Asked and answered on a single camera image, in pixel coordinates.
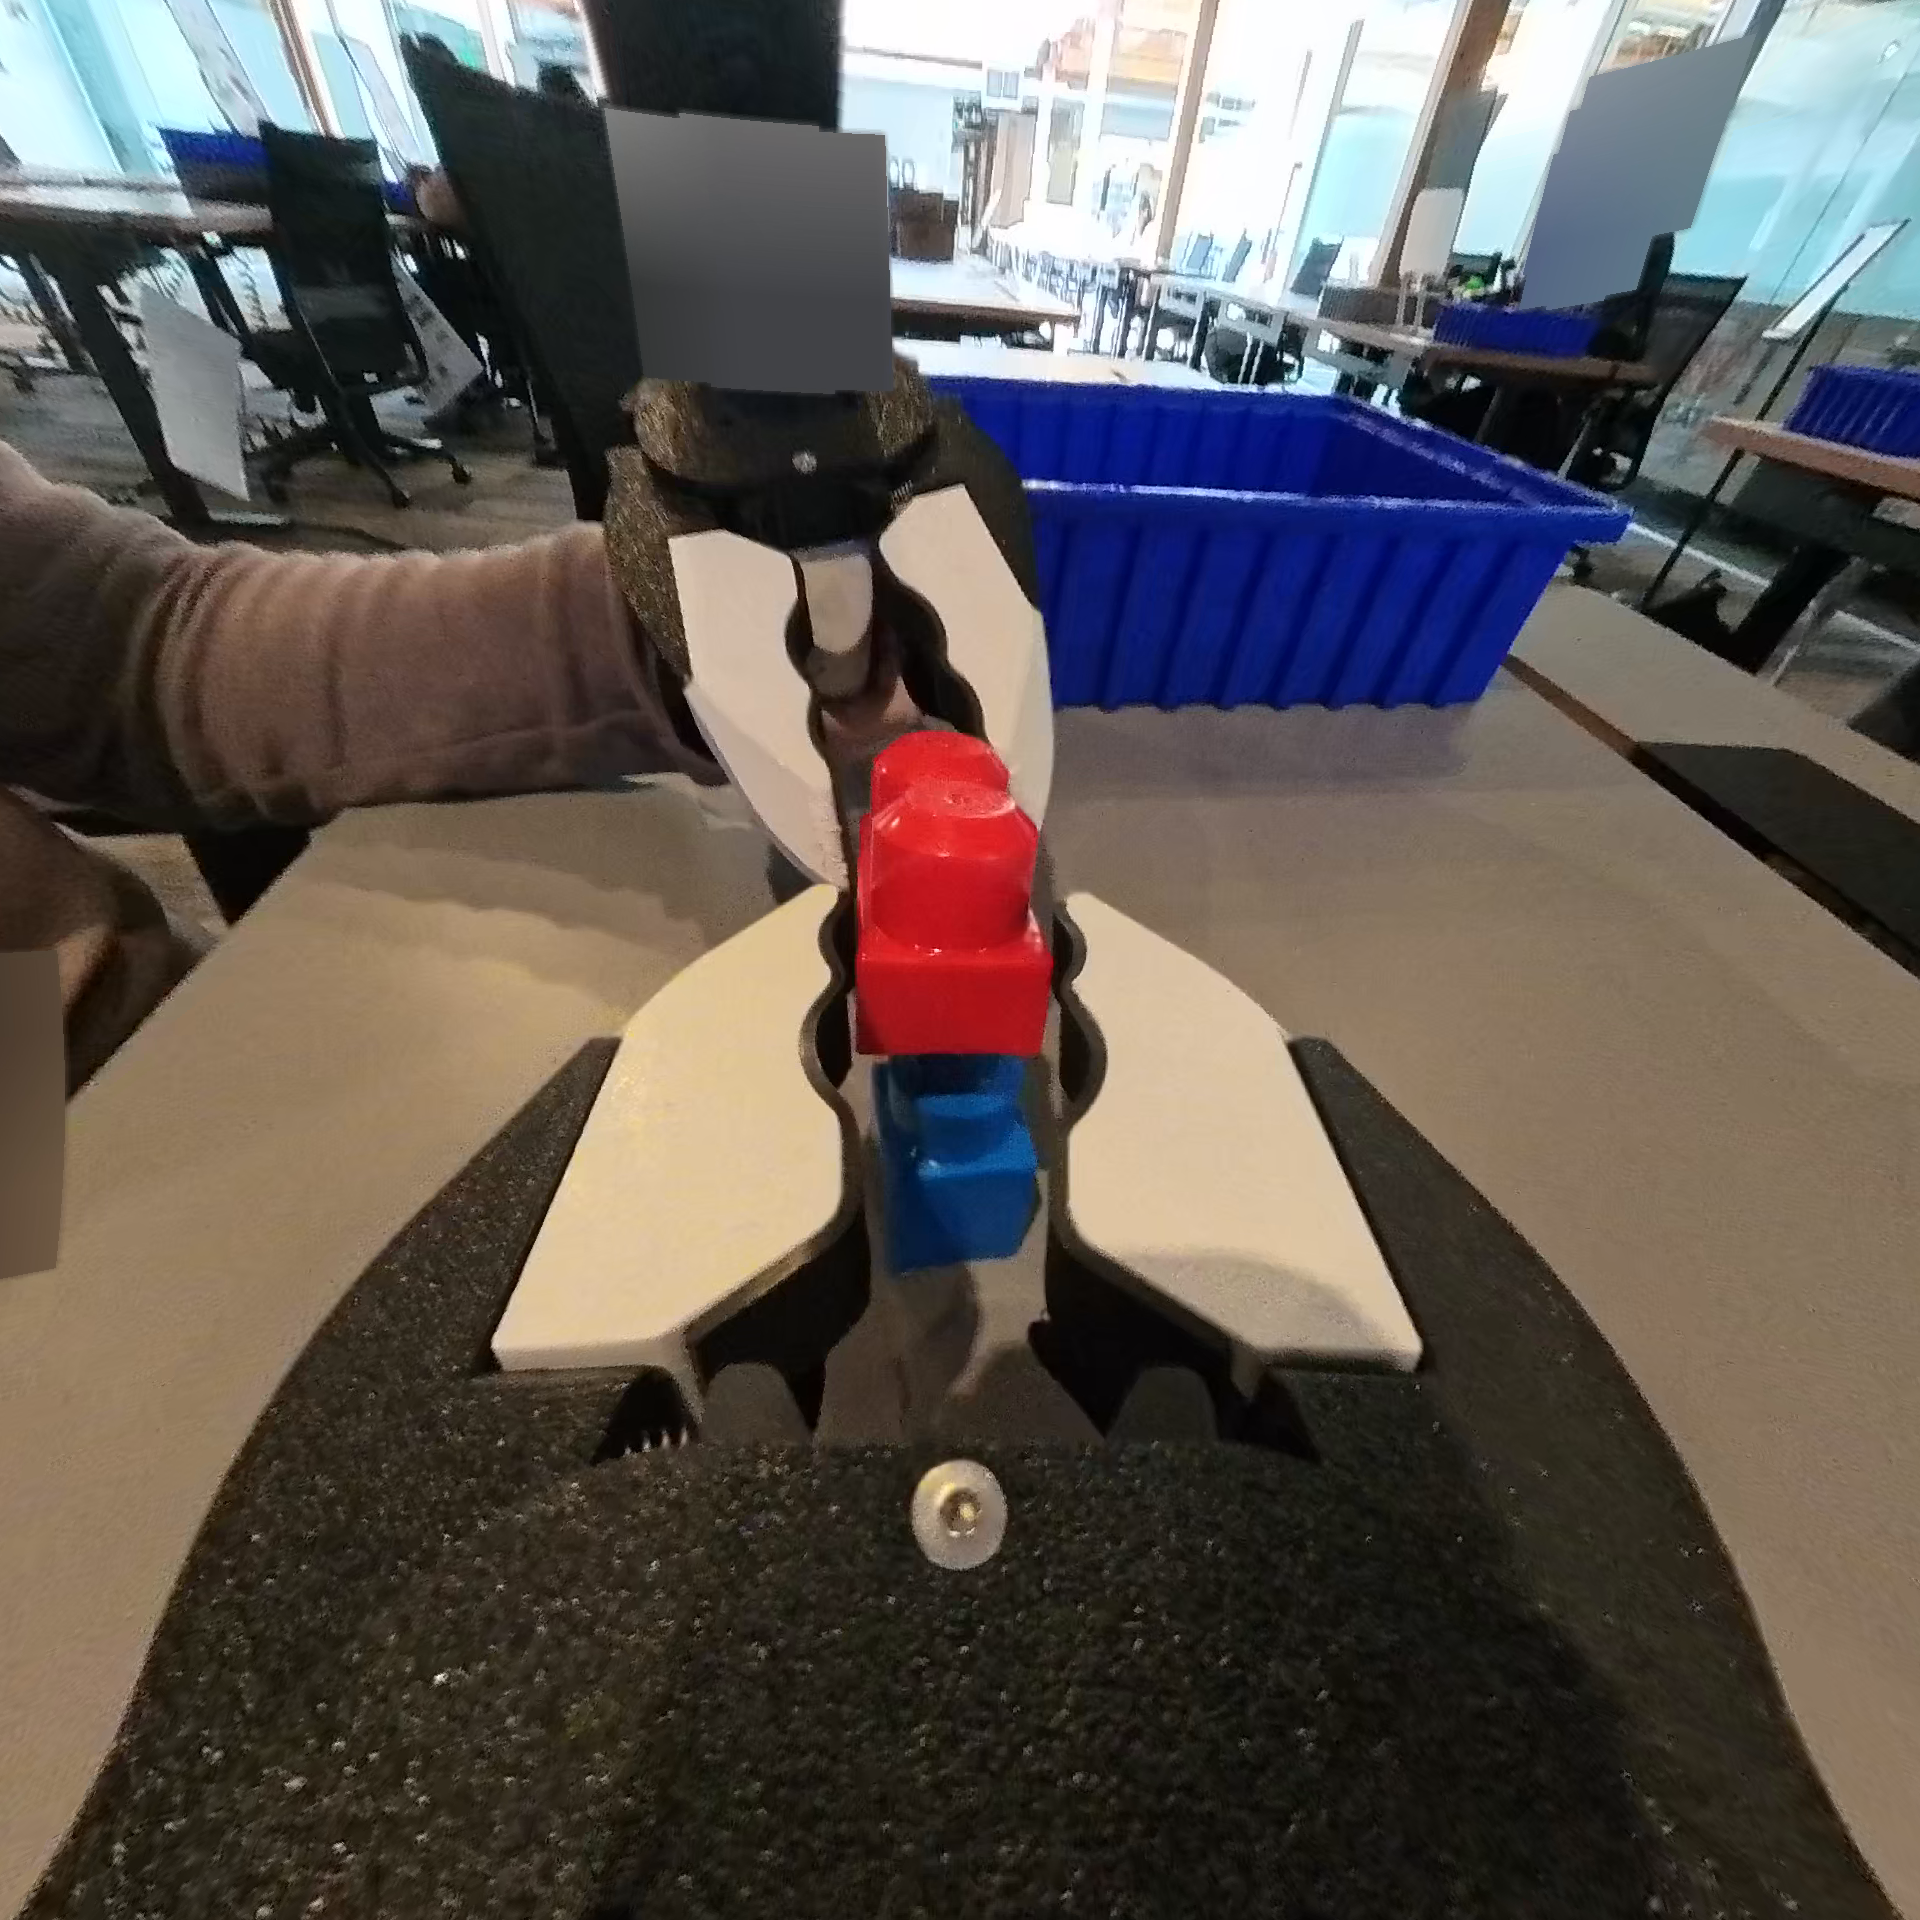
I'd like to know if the person's left forearm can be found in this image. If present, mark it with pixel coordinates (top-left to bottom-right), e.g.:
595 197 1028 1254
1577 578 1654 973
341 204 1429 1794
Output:
0 442 722 834

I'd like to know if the dark office desk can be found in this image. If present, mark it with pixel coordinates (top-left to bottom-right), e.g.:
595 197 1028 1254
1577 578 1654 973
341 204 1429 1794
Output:
0 167 301 531

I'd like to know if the white paper sheet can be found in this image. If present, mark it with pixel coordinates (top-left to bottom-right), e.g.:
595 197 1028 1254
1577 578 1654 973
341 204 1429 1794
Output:
136 282 251 504

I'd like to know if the blue one-stud block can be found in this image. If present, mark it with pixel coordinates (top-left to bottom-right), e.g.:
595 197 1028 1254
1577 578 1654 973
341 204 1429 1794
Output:
873 1050 1045 1274

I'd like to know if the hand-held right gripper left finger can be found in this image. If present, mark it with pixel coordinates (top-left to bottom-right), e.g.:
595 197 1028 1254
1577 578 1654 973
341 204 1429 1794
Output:
492 884 873 1421

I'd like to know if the white board document stand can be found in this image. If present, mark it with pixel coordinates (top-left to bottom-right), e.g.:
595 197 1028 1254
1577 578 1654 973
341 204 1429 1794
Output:
1400 190 1470 335

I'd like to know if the small sign stand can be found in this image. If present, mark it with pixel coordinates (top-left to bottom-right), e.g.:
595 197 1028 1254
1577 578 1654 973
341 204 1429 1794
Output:
1762 221 1912 344

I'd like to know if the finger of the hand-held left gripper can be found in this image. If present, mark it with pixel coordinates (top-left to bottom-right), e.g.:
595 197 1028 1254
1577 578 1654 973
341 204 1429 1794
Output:
877 485 1064 845
667 533 859 893

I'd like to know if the black office chair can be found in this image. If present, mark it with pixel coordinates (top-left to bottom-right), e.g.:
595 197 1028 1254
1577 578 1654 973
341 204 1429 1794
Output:
259 118 473 512
1587 230 1748 485

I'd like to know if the wooden office desk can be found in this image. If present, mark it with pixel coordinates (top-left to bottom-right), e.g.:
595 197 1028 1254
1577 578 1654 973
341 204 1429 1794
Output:
1320 320 1659 452
1702 414 1920 682

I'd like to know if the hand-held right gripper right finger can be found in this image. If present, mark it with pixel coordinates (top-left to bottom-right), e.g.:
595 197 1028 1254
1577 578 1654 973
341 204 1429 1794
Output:
1050 892 1425 1375

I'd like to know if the blue plastic bin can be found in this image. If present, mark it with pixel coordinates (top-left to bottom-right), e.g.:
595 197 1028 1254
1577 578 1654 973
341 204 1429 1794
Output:
1792 364 1920 455
157 126 273 204
1432 304 1603 359
931 374 1635 711

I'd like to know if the red two-stud block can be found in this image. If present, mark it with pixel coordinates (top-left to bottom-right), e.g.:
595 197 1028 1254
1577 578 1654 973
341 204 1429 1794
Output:
853 732 1051 1058

